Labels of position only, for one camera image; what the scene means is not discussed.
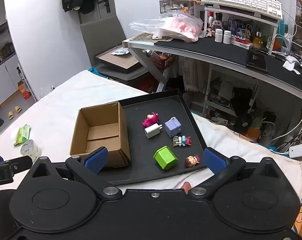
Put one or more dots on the orange box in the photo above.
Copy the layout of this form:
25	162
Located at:
24	92

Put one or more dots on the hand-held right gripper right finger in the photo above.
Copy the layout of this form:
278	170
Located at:
214	161

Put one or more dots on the brown-haired girl figurine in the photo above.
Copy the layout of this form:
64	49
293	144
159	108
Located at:
191	161

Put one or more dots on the brown board with black frame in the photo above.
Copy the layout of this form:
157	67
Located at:
118	61

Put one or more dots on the clear tape roll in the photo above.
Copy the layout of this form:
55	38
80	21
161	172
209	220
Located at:
30	150

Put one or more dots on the black slipper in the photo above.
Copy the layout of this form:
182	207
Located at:
0	121

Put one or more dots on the black tray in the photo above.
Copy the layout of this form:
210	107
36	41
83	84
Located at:
141	155

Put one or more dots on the white pill bottle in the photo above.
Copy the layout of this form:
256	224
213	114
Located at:
218	36
227	37

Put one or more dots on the clear plastic bag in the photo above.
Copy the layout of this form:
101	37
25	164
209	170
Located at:
171	26

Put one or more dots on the amber perfume bottle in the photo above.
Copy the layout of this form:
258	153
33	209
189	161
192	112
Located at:
257	41

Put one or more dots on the white storage cart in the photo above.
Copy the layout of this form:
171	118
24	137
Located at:
216	102

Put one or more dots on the lying blue-haired figurine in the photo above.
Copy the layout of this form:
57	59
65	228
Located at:
182	141

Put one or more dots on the white power adapter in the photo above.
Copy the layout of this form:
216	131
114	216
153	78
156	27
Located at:
291	64

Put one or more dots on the clear drawer organiser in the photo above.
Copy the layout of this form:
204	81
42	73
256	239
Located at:
176	7

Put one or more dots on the white keyboard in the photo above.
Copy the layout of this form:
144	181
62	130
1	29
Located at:
241	1

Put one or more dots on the black desk mat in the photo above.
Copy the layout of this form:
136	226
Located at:
216	50

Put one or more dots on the white desk riser shelf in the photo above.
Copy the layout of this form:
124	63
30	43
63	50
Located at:
241	13

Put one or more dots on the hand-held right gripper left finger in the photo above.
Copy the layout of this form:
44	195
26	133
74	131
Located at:
96	158

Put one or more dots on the green wipes packet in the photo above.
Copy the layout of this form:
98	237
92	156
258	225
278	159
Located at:
22	135

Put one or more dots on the white power strip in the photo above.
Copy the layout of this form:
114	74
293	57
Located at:
300	151

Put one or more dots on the black round fan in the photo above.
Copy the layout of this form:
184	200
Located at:
243	124

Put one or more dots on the pink dinosaur toy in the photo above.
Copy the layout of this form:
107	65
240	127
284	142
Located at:
150	120

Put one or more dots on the grey chair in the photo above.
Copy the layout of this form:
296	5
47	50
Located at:
101	32

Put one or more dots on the white charger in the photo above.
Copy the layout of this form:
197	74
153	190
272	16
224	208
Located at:
152	131

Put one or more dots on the panda figurine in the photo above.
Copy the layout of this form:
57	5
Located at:
217	22

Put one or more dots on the brown cardboard box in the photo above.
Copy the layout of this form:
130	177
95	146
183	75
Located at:
101	122

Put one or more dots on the lavender cube toy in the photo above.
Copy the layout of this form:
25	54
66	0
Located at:
173	128

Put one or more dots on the green house-shaped box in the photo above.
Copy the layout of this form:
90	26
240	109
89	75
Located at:
164	158

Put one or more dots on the yellow slipper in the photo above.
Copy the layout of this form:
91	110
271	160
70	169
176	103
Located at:
18	109
11	115

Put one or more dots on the red plastic basket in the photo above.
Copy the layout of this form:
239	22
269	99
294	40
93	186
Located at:
162	61

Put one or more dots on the grey-framed desk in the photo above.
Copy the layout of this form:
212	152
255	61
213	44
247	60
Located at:
191	55

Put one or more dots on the red and white medicine box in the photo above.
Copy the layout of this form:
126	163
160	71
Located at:
239	40

